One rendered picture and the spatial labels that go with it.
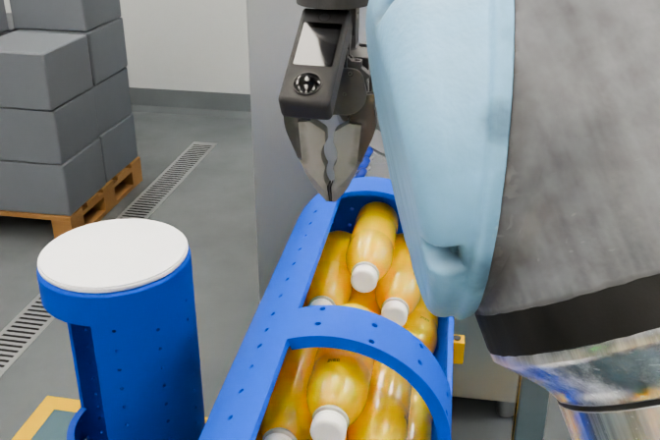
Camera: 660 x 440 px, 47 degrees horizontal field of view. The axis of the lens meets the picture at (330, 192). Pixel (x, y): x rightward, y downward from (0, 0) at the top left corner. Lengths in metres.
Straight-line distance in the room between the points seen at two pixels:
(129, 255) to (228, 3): 3.98
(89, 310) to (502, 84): 1.26
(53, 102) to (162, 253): 2.22
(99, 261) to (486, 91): 1.31
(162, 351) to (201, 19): 4.12
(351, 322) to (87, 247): 0.76
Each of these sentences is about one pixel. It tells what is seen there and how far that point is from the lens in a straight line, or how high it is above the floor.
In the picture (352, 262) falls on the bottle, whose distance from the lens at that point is 1.14.
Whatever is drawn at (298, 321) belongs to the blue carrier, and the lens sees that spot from 0.91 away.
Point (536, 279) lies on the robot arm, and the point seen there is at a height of 1.63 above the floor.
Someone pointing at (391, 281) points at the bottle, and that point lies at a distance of 1.17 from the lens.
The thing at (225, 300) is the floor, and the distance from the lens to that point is 3.28.
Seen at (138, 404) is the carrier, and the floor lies 0.78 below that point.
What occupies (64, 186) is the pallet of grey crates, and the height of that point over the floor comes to 0.30.
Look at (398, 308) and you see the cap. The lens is 1.13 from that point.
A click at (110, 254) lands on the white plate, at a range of 1.50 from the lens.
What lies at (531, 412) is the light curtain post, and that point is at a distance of 1.73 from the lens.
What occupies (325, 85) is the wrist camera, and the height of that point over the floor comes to 1.55.
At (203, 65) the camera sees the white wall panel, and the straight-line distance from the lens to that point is 5.51.
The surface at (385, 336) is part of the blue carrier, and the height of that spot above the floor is 1.22.
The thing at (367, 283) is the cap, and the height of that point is 1.16.
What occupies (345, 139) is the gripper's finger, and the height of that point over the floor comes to 1.47.
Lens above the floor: 1.73
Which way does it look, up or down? 24 degrees down
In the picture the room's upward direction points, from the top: straight up
